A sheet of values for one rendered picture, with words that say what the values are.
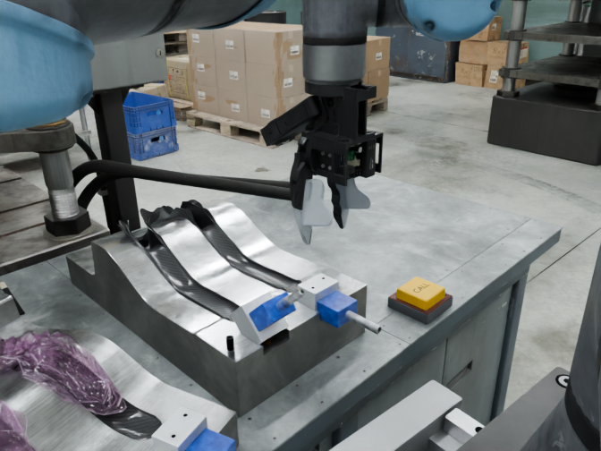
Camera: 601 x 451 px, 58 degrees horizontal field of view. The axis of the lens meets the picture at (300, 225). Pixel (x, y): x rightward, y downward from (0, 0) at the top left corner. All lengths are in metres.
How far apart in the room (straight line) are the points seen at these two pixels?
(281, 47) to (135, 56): 3.15
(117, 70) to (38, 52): 1.31
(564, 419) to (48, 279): 0.99
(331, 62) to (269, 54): 3.99
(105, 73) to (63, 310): 0.66
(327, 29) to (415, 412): 0.40
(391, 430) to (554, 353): 1.91
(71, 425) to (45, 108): 0.54
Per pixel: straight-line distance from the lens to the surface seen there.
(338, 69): 0.64
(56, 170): 1.32
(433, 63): 7.77
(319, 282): 0.80
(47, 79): 0.19
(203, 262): 0.92
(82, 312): 1.03
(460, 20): 0.50
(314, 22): 0.64
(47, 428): 0.70
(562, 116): 4.68
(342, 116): 0.66
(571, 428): 0.31
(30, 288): 1.15
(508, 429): 0.43
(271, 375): 0.76
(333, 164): 0.66
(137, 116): 4.48
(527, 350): 2.33
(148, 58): 1.53
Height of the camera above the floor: 1.32
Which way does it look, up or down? 24 degrees down
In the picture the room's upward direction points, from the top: 1 degrees counter-clockwise
